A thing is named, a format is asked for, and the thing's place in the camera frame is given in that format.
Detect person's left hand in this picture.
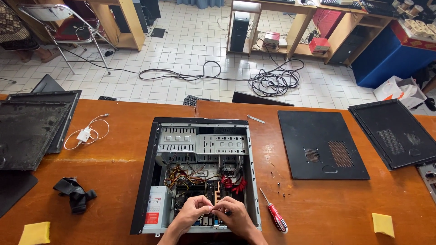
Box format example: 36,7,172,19
174,195,214,235

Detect person's right hand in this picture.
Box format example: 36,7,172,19
211,196,255,239

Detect green motherboard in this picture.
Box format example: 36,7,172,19
173,180,246,227

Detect open black computer case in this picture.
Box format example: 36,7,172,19
130,117,262,236

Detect silver power supply unit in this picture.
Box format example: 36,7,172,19
144,186,173,229

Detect group of small black screws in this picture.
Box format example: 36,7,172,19
271,171,291,198

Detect silver metal drive cage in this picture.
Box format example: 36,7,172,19
157,127,248,156

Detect black flat monitor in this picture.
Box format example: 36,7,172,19
231,91,295,107

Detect black side panel round vent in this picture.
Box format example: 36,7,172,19
277,110,371,180

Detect yellow sponge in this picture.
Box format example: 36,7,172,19
18,221,51,245
371,213,395,238

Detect black computer tower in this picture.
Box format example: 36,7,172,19
329,27,367,65
230,11,251,53
109,0,149,34

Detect red and white device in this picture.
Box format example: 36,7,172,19
264,31,281,47

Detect black side panel raised rim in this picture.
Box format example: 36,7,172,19
348,99,436,171

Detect red box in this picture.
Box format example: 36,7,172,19
309,37,331,55

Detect dusty black side panel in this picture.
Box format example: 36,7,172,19
0,100,72,171

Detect long wooden desk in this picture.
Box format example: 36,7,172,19
226,0,397,65

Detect blue curtain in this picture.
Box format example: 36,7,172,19
176,0,225,10

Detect grey computer case rear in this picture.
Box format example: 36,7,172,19
416,162,436,205

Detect white plastic bag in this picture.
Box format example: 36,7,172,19
373,75,428,110

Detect red panel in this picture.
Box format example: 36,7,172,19
312,8,347,40

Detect blue covered table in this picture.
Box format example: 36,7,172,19
351,20,436,89

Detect metal folding chair red seat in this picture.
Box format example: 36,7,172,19
17,3,119,76

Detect black desk keyboard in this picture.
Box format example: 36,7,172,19
320,0,362,10
361,0,400,18

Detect group of paper cups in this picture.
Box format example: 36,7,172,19
391,0,436,39

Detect red flat data cables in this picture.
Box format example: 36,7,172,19
220,175,248,195

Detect yellow and black wire bundle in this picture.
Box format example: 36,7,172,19
164,165,222,192

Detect red handled screwdriver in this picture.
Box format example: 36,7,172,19
260,188,289,234

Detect black strap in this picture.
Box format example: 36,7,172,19
52,176,98,214

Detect long black cable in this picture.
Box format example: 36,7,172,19
54,44,251,83

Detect coiled black cable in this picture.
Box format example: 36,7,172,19
248,37,306,98

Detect white charger with cable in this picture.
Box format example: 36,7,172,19
64,113,110,150

